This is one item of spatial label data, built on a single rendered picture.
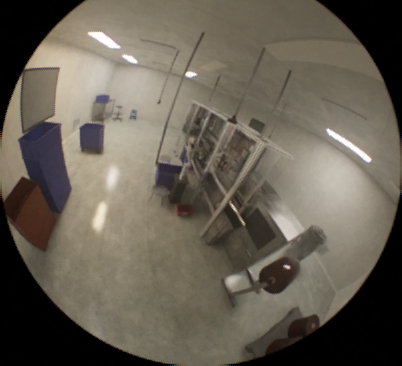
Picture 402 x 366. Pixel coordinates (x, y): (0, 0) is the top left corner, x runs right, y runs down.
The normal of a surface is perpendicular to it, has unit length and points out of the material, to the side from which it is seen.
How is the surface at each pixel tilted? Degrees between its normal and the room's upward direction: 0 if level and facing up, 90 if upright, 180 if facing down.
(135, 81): 90
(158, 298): 0
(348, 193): 90
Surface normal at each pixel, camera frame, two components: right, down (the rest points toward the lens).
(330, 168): -0.89, -0.16
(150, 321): 0.36, -0.82
